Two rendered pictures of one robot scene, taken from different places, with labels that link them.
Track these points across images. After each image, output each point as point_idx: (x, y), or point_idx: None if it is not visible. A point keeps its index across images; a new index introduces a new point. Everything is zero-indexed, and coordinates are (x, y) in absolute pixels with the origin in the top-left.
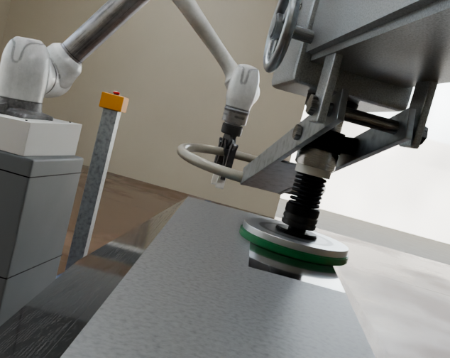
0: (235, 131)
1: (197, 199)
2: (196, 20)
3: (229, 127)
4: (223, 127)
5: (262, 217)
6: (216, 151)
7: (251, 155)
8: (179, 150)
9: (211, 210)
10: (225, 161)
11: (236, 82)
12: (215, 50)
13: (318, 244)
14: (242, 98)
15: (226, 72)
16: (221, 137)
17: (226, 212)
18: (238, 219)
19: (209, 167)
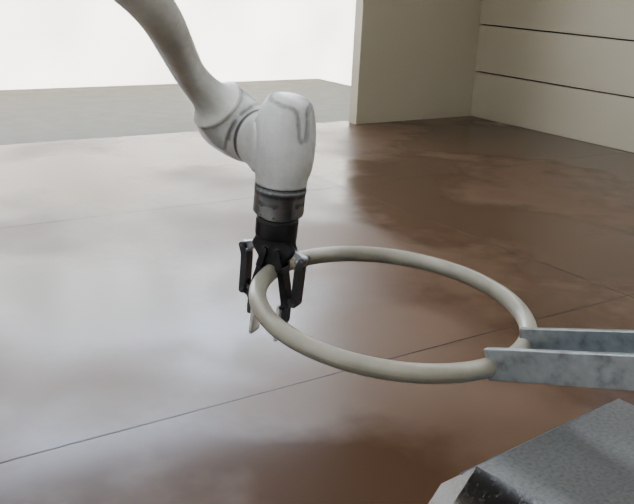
0: (295, 231)
1: (502, 466)
2: (176, 31)
3: (286, 229)
4: (270, 232)
5: (574, 428)
6: (271, 281)
7: (308, 254)
8: (326, 356)
9: (594, 494)
10: (286, 291)
11: (290, 142)
12: (192, 71)
13: None
14: (305, 170)
15: (204, 103)
16: (243, 241)
17: (582, 470)
18: (633, 483)
19: (438, 378)
